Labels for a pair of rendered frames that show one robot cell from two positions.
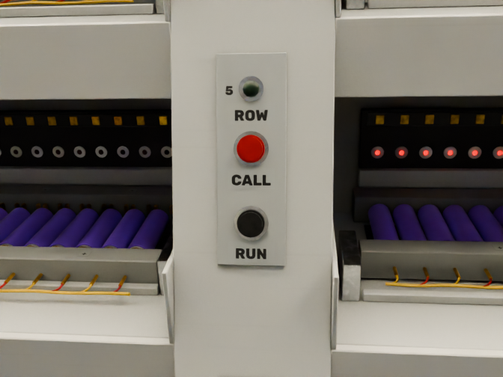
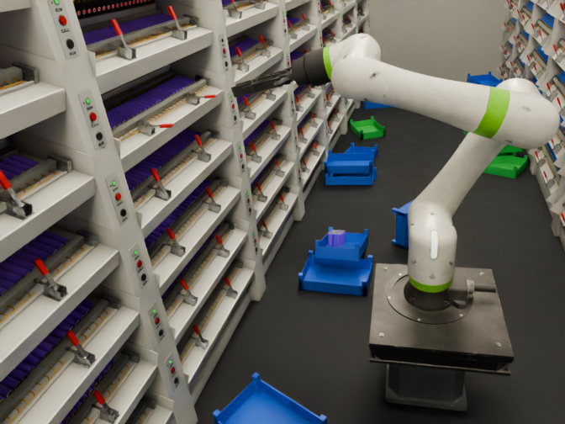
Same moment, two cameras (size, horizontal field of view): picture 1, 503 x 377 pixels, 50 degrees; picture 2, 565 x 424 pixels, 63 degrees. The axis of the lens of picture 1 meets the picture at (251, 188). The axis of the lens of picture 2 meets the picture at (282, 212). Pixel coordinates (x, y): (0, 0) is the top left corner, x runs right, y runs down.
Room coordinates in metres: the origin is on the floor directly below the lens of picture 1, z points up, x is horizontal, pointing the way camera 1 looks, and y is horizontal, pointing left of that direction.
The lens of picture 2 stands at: (-0.23, 1.54, 1.30)
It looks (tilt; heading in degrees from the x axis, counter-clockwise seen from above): 29 degrees down; 285
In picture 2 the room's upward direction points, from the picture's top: 7 degrees counter-clockwise
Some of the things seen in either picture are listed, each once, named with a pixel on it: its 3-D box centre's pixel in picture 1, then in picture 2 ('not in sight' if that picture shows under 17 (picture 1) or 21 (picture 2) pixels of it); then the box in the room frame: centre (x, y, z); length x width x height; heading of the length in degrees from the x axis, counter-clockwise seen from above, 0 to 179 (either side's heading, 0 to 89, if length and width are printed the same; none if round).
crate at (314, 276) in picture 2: not in sight; (336, 272); (-0.01, -0.13, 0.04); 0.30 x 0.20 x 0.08; 174
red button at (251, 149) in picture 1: (251, 148); not in sight; (0.31, 0.00, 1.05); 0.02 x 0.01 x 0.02; 84
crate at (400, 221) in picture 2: not in sight; (416, 217); (-0.37, -0.53, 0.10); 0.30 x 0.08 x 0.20; 52
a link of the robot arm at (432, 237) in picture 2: not in sight; (430, 251); (-0.36, 0.38, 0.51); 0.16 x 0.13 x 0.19; 89
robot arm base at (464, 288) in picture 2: not in sight; (448, 288); (-0.41, 0.39, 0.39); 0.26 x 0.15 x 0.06; 177
